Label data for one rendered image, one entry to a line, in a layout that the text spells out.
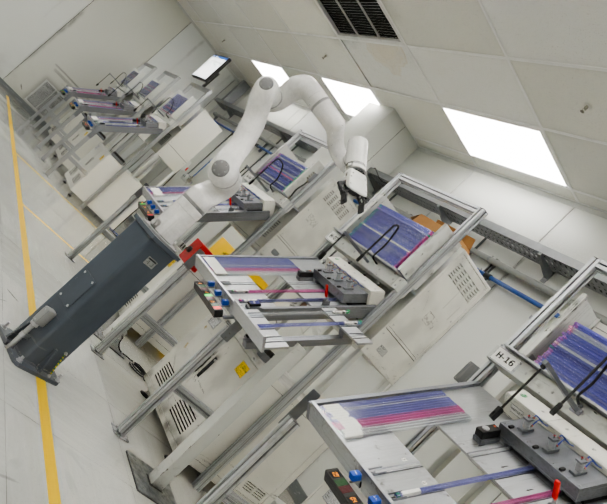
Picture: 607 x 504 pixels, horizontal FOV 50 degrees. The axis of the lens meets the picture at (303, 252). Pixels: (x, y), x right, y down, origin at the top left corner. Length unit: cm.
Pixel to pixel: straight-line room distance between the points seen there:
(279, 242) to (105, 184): 331
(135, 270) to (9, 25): 885
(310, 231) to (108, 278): 219
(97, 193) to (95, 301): 481
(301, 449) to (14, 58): 894
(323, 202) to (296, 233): 28
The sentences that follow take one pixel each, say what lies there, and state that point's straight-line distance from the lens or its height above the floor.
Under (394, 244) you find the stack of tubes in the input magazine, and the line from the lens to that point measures 329.
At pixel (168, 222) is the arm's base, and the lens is 263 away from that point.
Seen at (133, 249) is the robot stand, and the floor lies 60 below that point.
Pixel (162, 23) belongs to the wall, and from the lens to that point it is 1151.
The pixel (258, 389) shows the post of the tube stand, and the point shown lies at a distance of 270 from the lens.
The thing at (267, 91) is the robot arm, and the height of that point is 141.
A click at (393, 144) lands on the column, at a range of 672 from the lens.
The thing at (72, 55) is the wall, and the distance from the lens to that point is 1132.
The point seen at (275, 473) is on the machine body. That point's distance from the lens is 340.
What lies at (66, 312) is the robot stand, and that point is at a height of 25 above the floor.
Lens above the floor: 88
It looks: 4 degrees up
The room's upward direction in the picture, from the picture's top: 47 degrees clockwise
